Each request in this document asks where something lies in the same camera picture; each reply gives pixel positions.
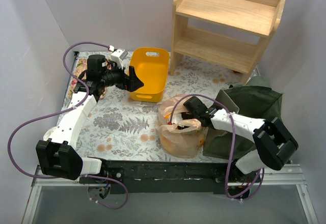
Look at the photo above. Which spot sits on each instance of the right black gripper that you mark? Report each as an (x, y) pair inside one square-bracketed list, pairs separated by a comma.
[(184, 117)]

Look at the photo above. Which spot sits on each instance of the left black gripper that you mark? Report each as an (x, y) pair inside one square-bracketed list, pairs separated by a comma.
[(130, 79)]

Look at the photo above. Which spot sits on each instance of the orange plastic grocery bag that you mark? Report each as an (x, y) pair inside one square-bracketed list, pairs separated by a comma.
[(182, 140)]

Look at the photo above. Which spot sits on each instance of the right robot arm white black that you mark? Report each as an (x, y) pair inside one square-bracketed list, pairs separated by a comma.
[(274, 143)]

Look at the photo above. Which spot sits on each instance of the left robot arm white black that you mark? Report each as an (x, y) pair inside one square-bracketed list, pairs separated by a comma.
[(57, 155)]

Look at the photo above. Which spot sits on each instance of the yellow plastic bin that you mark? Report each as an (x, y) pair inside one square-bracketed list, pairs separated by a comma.
[(151, 67)]

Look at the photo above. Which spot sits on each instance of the floral rectangular tray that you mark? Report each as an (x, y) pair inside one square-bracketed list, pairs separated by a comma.
[(81, 66)]

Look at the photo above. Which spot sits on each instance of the dark green tote bag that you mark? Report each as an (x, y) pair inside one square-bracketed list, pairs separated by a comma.
[(255, 99)]

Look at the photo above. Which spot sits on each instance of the wooden shelf unit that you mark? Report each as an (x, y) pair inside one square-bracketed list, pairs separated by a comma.
[(257, 17)]

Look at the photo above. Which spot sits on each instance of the tape roll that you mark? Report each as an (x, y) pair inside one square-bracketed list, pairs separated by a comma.
[(49, 133)]

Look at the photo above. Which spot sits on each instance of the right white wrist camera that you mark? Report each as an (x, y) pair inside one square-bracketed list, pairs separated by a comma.
[(176, 118)]

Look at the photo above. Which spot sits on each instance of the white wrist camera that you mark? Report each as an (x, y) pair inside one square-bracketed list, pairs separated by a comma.
[(176, 118), (117, 55)]

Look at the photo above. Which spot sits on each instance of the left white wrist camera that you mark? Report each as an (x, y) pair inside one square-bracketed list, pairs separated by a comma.
[(117, 55)]

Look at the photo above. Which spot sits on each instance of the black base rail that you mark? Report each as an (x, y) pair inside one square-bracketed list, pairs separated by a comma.
[(162, 177)]

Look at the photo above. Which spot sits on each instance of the aluminium frame rail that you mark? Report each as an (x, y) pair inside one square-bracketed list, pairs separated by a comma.
[(281, 197)]

